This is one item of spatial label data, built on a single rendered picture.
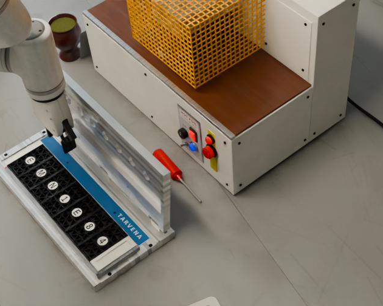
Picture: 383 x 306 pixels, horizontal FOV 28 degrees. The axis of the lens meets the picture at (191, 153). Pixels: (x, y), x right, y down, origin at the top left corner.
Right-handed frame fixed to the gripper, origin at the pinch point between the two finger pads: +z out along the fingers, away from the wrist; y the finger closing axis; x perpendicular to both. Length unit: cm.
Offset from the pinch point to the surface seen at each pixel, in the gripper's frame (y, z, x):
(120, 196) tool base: 18.4, 6.3, 2.5
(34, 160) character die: -2.4, 5.1, -6.7
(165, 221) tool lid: 33.7, 1.0, 3.9
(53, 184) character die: 6.6, 5.0, -7.3
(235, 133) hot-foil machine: 33.5, -11.3, 23.4
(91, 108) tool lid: 8.8, -12.6, 5.0
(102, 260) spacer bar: 30.2, 5.3, -10.4
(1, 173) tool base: -5.3, 6.1, -14.3
